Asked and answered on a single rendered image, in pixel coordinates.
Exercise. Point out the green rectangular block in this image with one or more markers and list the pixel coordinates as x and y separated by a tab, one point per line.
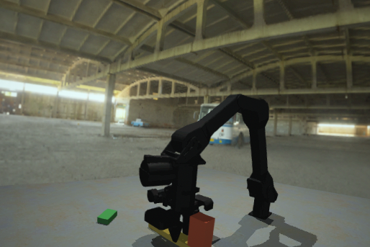
107	216

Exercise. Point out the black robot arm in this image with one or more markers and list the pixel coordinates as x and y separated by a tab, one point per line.
191	140

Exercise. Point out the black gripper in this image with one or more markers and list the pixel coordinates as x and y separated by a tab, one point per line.
183	202

